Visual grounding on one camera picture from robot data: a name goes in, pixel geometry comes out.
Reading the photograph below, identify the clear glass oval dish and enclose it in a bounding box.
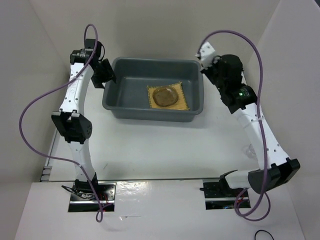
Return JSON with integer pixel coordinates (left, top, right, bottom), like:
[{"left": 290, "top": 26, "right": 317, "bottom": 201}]
[
  {"left": 152, "top": 86, "right": 180, "bottom": 108},
  {"left": 152, "top": 87, "right": 180, "bottom": 108}
]

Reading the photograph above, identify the grey plastic bin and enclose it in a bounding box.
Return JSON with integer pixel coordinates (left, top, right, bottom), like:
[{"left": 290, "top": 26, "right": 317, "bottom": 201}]
[{"left": 102, "top": 57, "right": 204, "bottom": 123}]

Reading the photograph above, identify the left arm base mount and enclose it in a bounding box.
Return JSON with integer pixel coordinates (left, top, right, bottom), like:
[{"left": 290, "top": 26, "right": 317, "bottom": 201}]
[{"left": 61, "top": 183, "right": 116, "bottom": 213}]

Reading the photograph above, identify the bamboo woven mat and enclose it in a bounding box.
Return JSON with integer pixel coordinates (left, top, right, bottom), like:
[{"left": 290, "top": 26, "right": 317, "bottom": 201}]
[{"left": 147, "top": 81, "right": 189, "bottom": 111}]

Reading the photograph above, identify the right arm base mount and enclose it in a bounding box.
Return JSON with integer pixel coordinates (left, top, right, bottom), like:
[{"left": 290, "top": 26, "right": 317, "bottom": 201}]
[{"left": 199, "top": 179, "right": 251, "bottom": 210}]

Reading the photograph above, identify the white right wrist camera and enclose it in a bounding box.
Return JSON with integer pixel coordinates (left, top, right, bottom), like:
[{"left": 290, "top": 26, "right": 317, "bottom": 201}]
[{"left": 195, "top": 41, "right": 217, "bottom": 69}]

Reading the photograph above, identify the black cable loop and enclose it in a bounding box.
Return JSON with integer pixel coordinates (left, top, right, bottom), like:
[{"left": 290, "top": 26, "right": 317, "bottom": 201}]
[{"left": 254, "top": 229, "right": 276, "bottom": 240}]

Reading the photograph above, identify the clear plastic cup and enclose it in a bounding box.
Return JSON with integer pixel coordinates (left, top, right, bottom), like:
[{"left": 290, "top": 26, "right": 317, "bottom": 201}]
[{"left": 242, "top": 144, "right": 257, "bottom": 159}]

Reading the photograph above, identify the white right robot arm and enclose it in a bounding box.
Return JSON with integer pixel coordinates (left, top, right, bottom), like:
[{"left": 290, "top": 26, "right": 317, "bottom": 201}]
[{"left": 200, "top": 53, "right": 301, "bottom": 197}]

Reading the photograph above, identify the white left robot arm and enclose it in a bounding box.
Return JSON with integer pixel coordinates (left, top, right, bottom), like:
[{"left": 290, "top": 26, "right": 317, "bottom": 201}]
[{"left": 51, "top": 38, "right": 116, "bottom": 200}]

